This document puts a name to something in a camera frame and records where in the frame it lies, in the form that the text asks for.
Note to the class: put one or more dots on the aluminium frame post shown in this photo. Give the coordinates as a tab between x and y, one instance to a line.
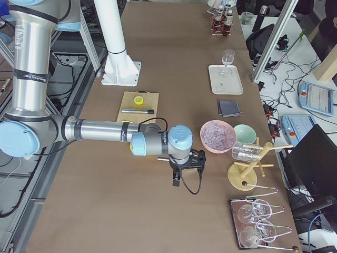
271	43

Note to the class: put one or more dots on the black office chair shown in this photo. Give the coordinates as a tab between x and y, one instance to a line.
313	163

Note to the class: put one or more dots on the copper wire bottle basket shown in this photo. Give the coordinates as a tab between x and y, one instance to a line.
220	31

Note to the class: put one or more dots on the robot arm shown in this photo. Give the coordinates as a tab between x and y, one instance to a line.
28	126

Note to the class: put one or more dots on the lemon half slice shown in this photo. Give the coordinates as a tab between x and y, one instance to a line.
138	100

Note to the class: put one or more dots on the blue teach pendant far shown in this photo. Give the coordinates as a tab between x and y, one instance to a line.
316	98

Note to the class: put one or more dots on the grey folded cloth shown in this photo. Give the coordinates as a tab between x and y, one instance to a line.
228	108

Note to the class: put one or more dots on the tea bottle two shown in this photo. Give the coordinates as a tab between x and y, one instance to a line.
228	20

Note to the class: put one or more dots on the tea bottle one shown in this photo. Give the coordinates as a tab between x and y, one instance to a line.
218	15

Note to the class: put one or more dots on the bamboo cutting board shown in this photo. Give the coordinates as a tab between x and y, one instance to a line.
150	102

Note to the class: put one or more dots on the pink bowl of ice cubes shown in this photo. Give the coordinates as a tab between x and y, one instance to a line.
217	136

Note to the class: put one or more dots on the blue teach pendant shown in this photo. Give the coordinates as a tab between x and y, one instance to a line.
297	126
316	98

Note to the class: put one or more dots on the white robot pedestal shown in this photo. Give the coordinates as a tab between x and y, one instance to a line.
120	69

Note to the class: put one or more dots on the wooden glass drying tree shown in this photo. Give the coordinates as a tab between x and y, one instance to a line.
241	174

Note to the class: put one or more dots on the clear wine glass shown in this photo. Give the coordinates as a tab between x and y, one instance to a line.
227	59

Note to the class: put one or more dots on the steel muddler black tip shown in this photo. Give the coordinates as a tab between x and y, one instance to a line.
137	111

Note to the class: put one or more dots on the green empty bowl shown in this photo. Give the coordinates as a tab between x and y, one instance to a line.
245	134

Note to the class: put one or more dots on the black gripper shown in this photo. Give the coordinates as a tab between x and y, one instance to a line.
176	166

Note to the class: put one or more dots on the blue teach pendant near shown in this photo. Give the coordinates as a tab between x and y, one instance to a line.
297	126

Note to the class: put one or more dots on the black tray with glasses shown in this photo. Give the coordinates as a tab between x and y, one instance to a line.
253	226

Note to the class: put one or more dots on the clear glass jar on tree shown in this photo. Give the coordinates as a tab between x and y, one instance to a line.
246	152

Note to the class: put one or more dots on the cream rabbit tray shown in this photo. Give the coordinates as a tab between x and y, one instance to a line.
225	80

